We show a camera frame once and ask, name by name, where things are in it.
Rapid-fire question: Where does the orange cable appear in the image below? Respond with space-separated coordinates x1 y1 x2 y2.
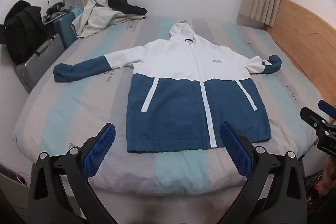
10 172 28 186

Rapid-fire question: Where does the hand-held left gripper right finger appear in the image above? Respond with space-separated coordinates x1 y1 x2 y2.
219 121 307 224

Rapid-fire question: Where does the wooden headboard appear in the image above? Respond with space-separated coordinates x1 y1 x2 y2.
264 0 336 109

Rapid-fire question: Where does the black backpack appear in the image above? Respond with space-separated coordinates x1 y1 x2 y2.
4 0 49 65

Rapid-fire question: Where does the black crumpled garment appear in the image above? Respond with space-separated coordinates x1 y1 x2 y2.
104 0 148 15

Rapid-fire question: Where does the white and blue hooded jacket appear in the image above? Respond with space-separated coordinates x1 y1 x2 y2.
53 21 282 153

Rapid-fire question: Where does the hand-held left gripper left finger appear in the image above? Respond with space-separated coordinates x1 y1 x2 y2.
28 122 116 224

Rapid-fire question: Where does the silver suitcase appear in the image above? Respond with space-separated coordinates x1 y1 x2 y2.
14 34 66 94

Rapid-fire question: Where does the beige crumpled garment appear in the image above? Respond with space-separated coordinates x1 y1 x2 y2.
71 0 146 39

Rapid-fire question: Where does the person's right hand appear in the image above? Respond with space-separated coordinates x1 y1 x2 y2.
319 158 336 197

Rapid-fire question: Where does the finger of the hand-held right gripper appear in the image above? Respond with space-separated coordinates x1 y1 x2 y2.
300 107 336 131
318 100 336 118

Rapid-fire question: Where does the striped bed with quilt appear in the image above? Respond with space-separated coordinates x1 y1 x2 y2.
13 14 326 195

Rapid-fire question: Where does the teal suitcase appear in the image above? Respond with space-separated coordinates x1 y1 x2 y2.
53 7 84 50

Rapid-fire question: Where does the dark clutter pile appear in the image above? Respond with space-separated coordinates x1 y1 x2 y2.
43 1 72 25

